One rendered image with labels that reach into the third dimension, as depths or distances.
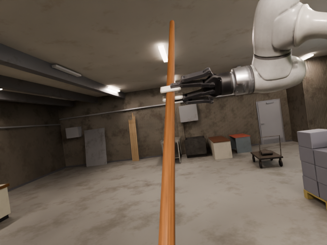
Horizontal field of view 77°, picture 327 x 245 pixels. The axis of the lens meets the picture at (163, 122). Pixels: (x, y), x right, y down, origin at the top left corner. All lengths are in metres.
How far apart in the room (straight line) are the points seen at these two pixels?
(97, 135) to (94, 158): 1.21
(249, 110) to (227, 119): 1.14
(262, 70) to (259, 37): 0.09
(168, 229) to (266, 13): 0.56
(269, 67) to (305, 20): 0.14
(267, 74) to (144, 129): 10.48
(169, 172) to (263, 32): 0.45
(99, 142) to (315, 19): 11.22
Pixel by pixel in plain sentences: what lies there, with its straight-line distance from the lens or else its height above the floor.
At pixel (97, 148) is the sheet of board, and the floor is 0.85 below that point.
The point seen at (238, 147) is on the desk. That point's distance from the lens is 9.67.
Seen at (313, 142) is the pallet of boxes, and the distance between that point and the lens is 4.47.
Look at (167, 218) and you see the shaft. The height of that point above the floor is 1.68.
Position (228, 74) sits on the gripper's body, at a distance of 0.70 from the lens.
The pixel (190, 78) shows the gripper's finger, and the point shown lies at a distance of 0.68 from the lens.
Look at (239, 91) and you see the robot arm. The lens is 0.70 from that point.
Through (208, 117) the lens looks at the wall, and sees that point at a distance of 10.86.
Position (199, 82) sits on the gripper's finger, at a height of 1.97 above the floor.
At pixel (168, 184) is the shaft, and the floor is 1.72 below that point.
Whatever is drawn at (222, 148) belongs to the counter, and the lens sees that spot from 8.75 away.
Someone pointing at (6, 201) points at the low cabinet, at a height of 0.43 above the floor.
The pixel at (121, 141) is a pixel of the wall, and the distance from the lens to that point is 11.42.
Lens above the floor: 1.86
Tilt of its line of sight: 1 degrees down
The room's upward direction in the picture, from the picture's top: 8 degrees counter-clockwise
